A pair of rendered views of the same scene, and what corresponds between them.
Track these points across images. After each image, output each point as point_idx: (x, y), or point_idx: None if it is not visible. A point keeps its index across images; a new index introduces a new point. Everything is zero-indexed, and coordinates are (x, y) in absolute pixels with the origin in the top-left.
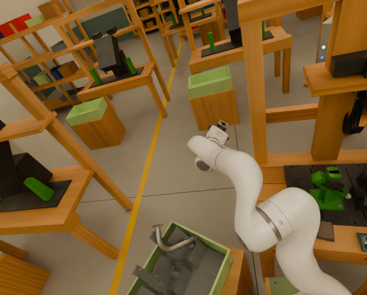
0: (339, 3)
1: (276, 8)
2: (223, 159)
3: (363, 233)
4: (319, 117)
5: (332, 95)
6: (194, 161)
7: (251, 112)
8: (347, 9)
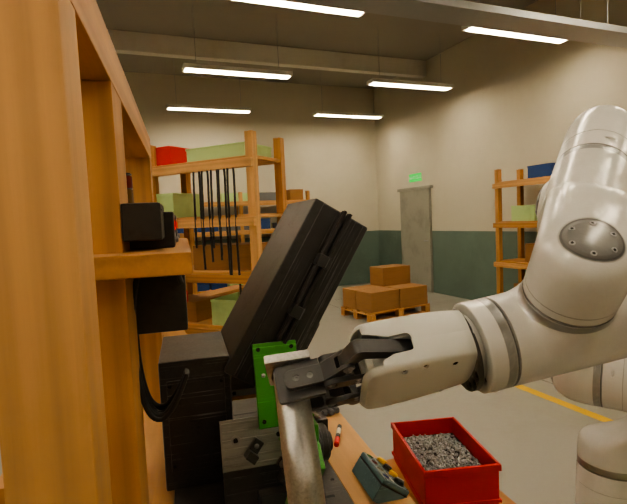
0: (91, 90)
1: (83, 1)
2: (620, 122)
3: (370, 490)
4: (117, 413)
5: (130, 319)
6: None
7: (94, 433)
8: (114, 105)
